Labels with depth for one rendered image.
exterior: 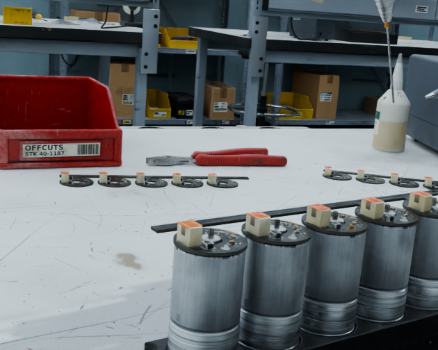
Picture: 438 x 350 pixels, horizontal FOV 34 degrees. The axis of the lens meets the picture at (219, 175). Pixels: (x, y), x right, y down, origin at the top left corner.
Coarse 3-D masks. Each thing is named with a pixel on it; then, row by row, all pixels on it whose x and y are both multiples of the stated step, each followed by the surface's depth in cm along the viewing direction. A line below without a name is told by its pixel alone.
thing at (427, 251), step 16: (416, 224) 29; (432, 224) 29; (416, 240) 29; (432, 240) 29; (416, 256) 30; (432, 256) 29; (416, 272) 30; (432, 272) 29; (416, 288) 30; (432, 288) 30; (416, 304) 30; (432, 304) 30
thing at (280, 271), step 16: (256, 256) 25; (272, 256) 24; (288, 256) 24; (304, 256) 25; (256, 272) 25; (272, 272) 24; (288, 272) 25; (304, 272) 25; (256, 288) 25; (272, 288) 25; (288, 288) 25; (304, 288) 26; (256, 304) 25; (272, 304) 25; (288, 304) 25; (240, 320) 26; (256, 320) 25; (272, 320) 25; (288, 320) 25; (240, 336) 26; (256, 336) 25; (272, 336) 25; (288, 336) 25
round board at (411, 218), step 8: (360, 208) 29; (392, 208) 29; (400, 208) 29; (360, 216) 28; (384, 216) 28; (392, 216) 28; (400, 216) 28; (408, 216) 28; (416, 216) 28; (384, 224) 27; (392, 224) 27; (400, 224) 27; (408, 224) 27
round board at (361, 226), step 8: (304, 216) 27; (344, 216) 27; (352, 216) 28; (304, 224) 27; (312, 224) 26; (336, 224) 26; (344, 224) 27; (352, 224) 27; (360, 224) 27; (328, 232) 26; (336, 232) 26; (344, 232) 26; (352, 232) 26; (360, 232) 26
